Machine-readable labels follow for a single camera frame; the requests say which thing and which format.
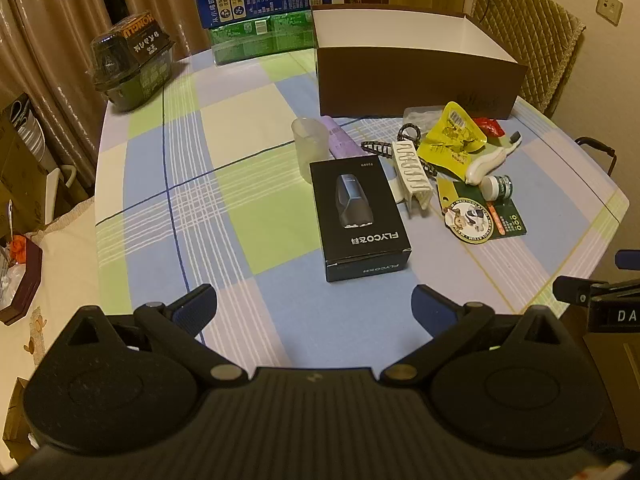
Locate beige curtain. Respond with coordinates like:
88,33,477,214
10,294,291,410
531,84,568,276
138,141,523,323
0,0,212,197

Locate small white green jar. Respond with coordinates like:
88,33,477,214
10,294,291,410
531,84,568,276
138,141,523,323
481,174,516,201

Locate quilted chair cover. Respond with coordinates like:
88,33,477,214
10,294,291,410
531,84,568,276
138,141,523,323
470,0,586,119

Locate wall socket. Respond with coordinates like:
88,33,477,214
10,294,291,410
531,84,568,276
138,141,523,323
596,0,624,26

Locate desktop with checked tablecloth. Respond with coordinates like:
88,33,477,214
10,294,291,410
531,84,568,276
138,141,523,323
94,45,631,367

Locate yellow snack packet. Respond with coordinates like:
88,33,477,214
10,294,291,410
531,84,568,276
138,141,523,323
416,101,489,182

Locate translucent plastic cup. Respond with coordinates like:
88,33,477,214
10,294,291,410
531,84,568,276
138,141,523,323
291,117,331,184

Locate brown wooden tray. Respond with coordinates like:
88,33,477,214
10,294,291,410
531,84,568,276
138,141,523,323
0,233,44,325

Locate white toothbrush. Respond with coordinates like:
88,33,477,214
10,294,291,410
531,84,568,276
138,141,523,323
464,131,524,185

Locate clear floss pick box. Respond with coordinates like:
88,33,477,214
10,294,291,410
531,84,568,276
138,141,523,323
404,106,447,134

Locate white plastic rack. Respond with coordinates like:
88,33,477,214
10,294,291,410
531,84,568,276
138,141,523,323
390,140,435,219

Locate black metal frame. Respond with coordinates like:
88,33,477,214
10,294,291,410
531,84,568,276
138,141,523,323
575,136,617,177

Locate brown cardboard carton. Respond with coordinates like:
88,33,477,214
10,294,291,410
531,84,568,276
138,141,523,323
0,92,57,222

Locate black shaver box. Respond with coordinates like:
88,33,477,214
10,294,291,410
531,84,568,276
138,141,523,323
309,158,412,284

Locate purple bag roll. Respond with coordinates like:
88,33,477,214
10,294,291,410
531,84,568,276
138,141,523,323
320,115,365,162

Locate cream embroidered cloth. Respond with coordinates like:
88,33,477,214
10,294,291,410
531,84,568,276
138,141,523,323
0,196,109,443

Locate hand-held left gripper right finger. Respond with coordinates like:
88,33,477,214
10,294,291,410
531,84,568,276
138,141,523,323
380,284,578,386

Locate red snack packet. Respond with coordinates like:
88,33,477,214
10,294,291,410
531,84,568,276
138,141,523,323
472,117,507,139

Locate green carton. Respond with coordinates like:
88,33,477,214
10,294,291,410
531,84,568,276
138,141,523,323
207,9,317,66

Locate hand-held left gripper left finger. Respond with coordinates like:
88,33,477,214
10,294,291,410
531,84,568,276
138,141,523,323
64,284,248,387

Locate dark patterned hair claw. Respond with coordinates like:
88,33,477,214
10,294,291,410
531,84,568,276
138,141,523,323
361,122,439,177

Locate brown cardboard box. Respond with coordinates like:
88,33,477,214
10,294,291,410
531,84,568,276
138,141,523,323
311,4,529,121

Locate dark snack package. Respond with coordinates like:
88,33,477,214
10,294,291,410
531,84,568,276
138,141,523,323
90,8,177,111

